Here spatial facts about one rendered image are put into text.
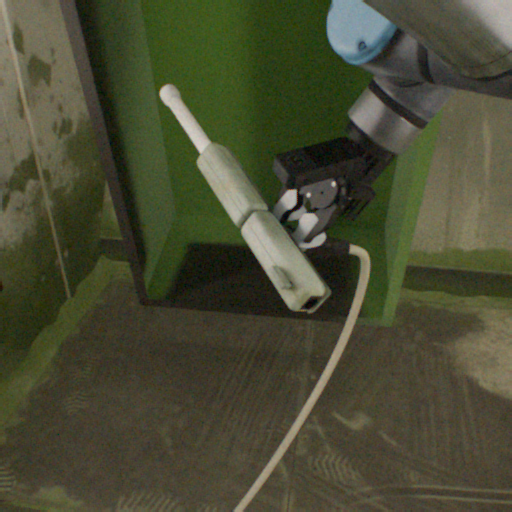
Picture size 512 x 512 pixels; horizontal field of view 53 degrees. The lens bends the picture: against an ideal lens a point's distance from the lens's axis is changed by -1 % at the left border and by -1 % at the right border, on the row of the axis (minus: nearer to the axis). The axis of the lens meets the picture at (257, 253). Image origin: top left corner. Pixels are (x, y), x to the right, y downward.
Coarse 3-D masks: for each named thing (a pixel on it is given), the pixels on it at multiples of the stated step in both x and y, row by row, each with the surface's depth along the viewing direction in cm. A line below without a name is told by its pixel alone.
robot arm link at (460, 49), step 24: (384, 0) 29; (408, 0) 29; (432, 0) 29; (456, 0) 30; (480, 0) 31; (504, 0) 32; (408, 24) 32; (432, 24) 32; (456, 24) 32; (480, 24) 33; (504, 24) 34; (432, 48) 37; (456, 48) 35; (480, 48) 36; (504, 48) 36; (432, 72) 48; (456, 72) 42; (480, 72) 40; (504, 72) 40; (504, 96) 45
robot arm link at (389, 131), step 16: (368, 96) 63; (352, 112) 65; (368, 112) 63; (384, 112) 62; (368, 128) 63; (384, 128) 62; (400, 128) 62; (416, 128) 63; (384, 144) 64; (400, 144) 64
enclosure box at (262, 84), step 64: (64, 0) 78; (128, 0) 104; (192, 0) 109; (256, 0) 107; (320, 0) 106; (128, 64) 107; (192, 64) 119; (256, 64) 117; (320, 64) 115; (128, 128) 110; (256, 128) 128; (320, 128) 126; (128, 192) 112; (192, 192) 145; (384, 192) 136; (128, 256) 115; (192, 256) 138; (384, 256) 136; (320, 320) 121; (384, 320) 118
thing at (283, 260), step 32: (160, 96) 91; (192, 128) 84; (224, 160) 78; (224, 192) 76; (256, 192) 76; (256, 224) 71; (256, 256) 71; (288, 256) 68; (320, 256) 81; (288, 288) 66; (320, 288) 66
